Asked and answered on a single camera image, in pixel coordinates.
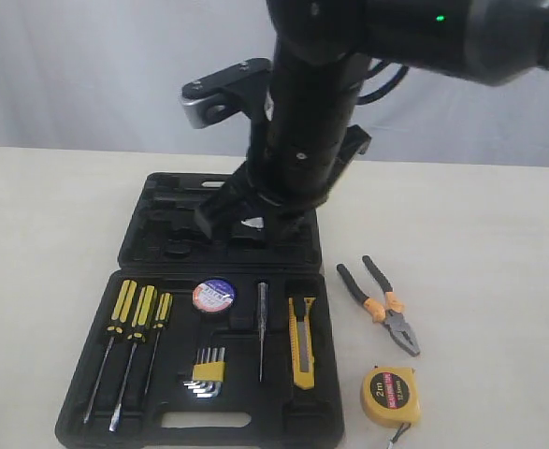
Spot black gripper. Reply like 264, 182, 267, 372
195, 123, 373, 244

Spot black electrical tape roll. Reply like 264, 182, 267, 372
192, 279, 237, 314

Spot yellow utility knife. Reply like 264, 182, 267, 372
288, 297, 315, 390

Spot yellow 2m tape measure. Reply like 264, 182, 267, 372
360, 367, 421, 428

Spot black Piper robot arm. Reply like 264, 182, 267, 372
181, 1, 549, 239

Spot black plastic tool case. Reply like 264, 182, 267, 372
55, 172, 344, 448

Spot silver adjustable wrench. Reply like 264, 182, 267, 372
241, 217, 264, 229

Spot clear tester screwdriver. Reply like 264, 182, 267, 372
257, 282, 268, 383

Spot small yellow black screwdriver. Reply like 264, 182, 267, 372
143, 292, 173, 397

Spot middle yellow black screwdriver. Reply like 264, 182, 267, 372
108, 284, 157, 432

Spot orange black combination pliers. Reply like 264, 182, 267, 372
336, 255, 421, 357

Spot hex key set yellow holder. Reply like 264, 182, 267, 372
183, 347, 225, 399

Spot large yellow black screwdriver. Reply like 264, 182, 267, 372
82, 279, 137, 425

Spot white backdrop curtain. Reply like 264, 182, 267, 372
0, 1, 549, 167

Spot claw hammer black handle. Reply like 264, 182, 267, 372
150, 190, 207, 207

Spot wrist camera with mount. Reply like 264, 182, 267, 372
181, 58, 271, 129

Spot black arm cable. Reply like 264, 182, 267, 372
355, 60, 411, 105

